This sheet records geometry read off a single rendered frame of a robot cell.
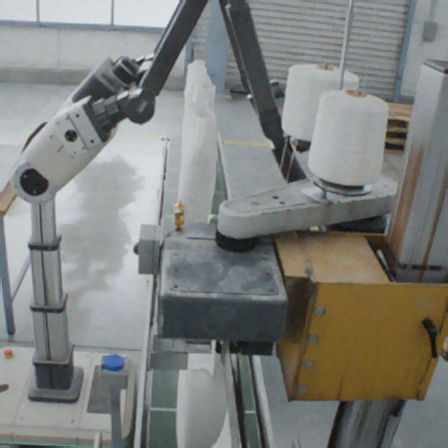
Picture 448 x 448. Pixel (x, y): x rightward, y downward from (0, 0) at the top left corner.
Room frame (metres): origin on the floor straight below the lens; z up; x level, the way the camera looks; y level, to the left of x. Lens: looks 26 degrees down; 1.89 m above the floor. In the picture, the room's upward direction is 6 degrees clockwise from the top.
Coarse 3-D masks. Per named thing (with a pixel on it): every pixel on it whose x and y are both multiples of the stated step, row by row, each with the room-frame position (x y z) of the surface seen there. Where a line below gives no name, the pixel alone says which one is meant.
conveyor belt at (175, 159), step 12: (180, 144) 4.65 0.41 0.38; (180, 156) 4.35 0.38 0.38; (168, 168) 4.05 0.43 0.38; (180, 168) 4.07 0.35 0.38; (216, 168) 4.15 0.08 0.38; (168, 180) 3.81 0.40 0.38; (216, 180) 3.89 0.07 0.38; (168, 192) 3.59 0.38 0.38; (216, 192) 3.67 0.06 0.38; (168, 204) 3.39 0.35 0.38; (216, 204) 3.47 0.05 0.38; (168, 216) 3.22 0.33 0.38; (168, 228) 3.05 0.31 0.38
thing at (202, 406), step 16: (192, 368) 1.29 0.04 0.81; (208, 368) 1.26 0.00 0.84; (224, 368) 1.28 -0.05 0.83; (192, 384) 1.27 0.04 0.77; (208, 384) 1.26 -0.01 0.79; (224, 384) 1.27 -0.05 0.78; (192, 400) 1.26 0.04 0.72; (208, 400) 1.25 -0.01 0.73; (224, 400) 1.26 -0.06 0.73; (192, 416) 1.25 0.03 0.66; (208, 416) 1.25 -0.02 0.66; (224, 416) 1.25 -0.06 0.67; (192, 432) 1.25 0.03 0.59; (208, 432) 1.25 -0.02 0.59
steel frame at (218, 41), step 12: (216, 0) 8.19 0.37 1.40; (216, 12) 8.20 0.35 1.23; (216, 24) 8.20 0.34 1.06; (216, 36) 8.19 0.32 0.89; (216, 48) 8.20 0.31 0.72; (216, 60) 8.20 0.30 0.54; (216, 72) 8.20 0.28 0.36; (216, 84) 8.20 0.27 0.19; (216, 96) 8.15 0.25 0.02; (228, 96) 8.18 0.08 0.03
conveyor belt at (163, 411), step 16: (240, 368) 1.84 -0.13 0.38; (160, 384) 1.69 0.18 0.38; (176, 384) 1.70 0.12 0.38; (160, 400) 1.60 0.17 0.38; (176, 400) 1.61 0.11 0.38; (160, 416) 1.51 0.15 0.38; (176, 416) 1.52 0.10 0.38; (160, 432) 1.43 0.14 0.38; (176, 432) 1.44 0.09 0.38; (256, 432) 1.48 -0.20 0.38
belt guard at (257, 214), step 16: (272, 192) 1.19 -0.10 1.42; (288, 192) 1.20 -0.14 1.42; (384, 192) 1.27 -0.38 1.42; (224, 208) 1.08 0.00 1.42; (240, 208) 1.08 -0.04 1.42; (256, 208) 1.09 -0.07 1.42; (272, 208) 1.10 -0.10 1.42; (288, 208) 1.11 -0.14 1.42; (304, 208) 1.12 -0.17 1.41; (320, 208) 1.15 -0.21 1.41; (336, 208) 1.17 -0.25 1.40; (352, 208) 1.19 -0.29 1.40; (368, 208) 1.22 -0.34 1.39; (384, 208) 1.25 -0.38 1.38; (224, 224) 1.06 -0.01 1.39; (240, 224) 1.05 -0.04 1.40; (256, 224) 1.06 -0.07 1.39; (272, 224) 1.08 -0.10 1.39; (288, 224) 1.10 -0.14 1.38; (304, 224) 1.13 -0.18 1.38; (320, 224) 1.15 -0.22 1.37
